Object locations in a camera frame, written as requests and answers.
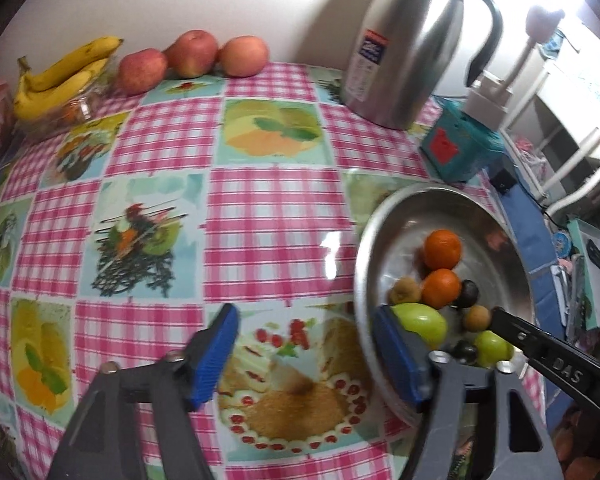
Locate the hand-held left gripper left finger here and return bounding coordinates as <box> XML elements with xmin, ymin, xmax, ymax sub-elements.
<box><xmin>45</xmin><ymin>302</ymin><xmax>241</xmax><ymax>480</ymax></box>

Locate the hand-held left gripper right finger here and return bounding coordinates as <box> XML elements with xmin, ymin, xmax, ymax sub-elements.
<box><xmin>372</xmin><ymin>305</ymin><xmax>566</xmax><ymax>480</ymax></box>

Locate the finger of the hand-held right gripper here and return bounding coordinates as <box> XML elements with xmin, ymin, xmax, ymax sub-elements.
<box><xmin>489</xmin><ymin>307</ymin><xmax>531</xmax><ymax>353</ymax></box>

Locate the round green jujube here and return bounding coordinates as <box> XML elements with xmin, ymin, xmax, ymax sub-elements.
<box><xmin>474</xmin><ymin>330</ymin><xmax>513</xmax><ymax>370</ymax></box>

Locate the brown longan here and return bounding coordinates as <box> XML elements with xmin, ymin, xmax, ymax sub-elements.
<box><xmin>463</xmin><ymin>305</ymin><xmax>492</xmax><ymax>332</ymax></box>
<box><xmin>391</xmin><ymin>276</ymin><xmax>423</xmax><ymax>306</ymax></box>

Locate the oval green jujube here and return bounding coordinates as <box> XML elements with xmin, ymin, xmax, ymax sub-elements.
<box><xmin>390</xmin><ymin>302</ymin><xmax>449</xmax><ymax>350</ymax></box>

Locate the dark purple plum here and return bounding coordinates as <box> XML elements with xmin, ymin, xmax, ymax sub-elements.
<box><xmin>450</xmin><ymin>340</ymin><xmax>479</xmax><ymax>366</ymax></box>
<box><xmin>452</xmin><ymin>280</ymin><xmax>481</xmax><ymax>309</ymax></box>

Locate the small orange tangerine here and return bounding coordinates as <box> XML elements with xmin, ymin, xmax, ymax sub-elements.
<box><xmin>421</xmin><ymin>268</ymin><xmax>462</xmax><ymax>309</ymax></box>

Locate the large orange tangerine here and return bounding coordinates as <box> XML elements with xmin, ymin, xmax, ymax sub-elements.
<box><xmin>423</xmin><ymin>229</ymin><xmax>463</xmax><ymax>271</ymax></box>

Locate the round steel basin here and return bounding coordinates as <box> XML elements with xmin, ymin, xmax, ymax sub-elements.
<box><xmin>352</xmin><ymin>183</ymin><xmax>537</xmax><ymax>428</ymax></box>

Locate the small blue round badge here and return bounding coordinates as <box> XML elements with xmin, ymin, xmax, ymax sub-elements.
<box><xmin>550</xmin><ymin>232</ymin><xmax>575</xmax><ymax>260</ymax></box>

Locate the pink checked printed tablecloth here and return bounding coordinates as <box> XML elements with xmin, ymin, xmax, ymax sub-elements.
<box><xmin>0</xmin><ymin>62</ymin><xmax>546</xmax><ymax>480</ymax></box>

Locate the black charger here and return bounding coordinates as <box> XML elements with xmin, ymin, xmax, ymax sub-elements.
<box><xmin>490</xmin><ymin>167</ymin><xmax>518</xmax><ymax>196</ymax></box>

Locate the teal toy box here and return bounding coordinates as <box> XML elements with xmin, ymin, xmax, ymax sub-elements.
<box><xmin>419</xmin><ymin>99</ymin><xmax>506</xmax><ymax>183</ymax></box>

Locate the glass bowl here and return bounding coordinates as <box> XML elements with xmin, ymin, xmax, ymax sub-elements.
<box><xmin>22</xmin><ymin>75</ymin><xmax>116</xmax><ymax>136</ymax></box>

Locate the red apple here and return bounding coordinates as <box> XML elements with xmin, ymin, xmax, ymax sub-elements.
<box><xmin>165</xmin><ymin>30</ymin><xmax>219</xmax><ymax>79</ymax></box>
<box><xmin>117</xmin><ymin>48</ymin><xmax>169</xmax><ymax>95</ymax></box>
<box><xmin>219</xmin><ymin>35</ymin><xmax>271</xmax><ymax>78</ymax></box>

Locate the stainless steel thermos jug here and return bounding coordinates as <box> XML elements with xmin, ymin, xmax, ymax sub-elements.
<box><xmin>339</xmin><ymin>0</ymin><xmax>505</xmax><ymax>130</ymax></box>

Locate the yellow banana bunch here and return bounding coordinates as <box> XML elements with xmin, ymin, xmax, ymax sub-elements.
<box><xmin>12</xmin><ymin>36</ymin><xmax>125</xmax><ymax>121</ymax></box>

